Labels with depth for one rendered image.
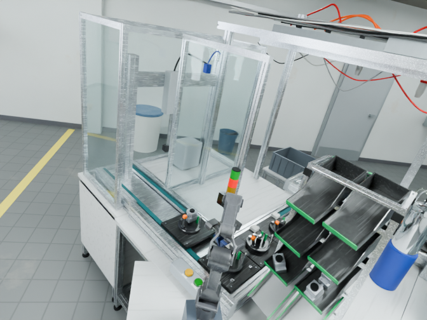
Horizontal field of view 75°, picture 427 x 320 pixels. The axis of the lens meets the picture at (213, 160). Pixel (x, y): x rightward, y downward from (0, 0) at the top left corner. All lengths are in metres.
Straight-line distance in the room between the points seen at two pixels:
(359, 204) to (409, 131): 6.23
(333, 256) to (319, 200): 0.21
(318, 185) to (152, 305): 0.92
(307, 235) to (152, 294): 0.79
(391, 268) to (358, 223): 0.91
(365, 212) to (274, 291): 0.54
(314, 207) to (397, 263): 0.94
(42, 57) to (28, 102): 0.82
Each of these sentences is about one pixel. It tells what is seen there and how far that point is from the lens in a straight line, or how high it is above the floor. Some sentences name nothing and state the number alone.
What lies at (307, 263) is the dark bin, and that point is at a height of 1.28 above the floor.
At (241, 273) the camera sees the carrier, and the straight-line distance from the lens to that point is 1.53.
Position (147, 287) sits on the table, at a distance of 1.53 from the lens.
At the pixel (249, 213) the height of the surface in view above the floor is 0.86.
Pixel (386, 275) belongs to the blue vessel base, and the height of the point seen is 0.96.
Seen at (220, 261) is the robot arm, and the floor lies 1.43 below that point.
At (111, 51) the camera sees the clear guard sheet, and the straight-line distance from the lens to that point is 1.70.
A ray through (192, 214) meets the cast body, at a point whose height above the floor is 1.08.
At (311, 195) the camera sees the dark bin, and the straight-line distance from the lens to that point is 1.14.
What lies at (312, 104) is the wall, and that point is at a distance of 5.80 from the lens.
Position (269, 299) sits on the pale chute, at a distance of 1.40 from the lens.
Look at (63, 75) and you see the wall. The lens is 5.33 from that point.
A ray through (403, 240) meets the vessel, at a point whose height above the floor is 1.20.
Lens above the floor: 2.06
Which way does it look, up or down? 26 degrees down
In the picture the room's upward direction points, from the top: 12 degrees clockwise
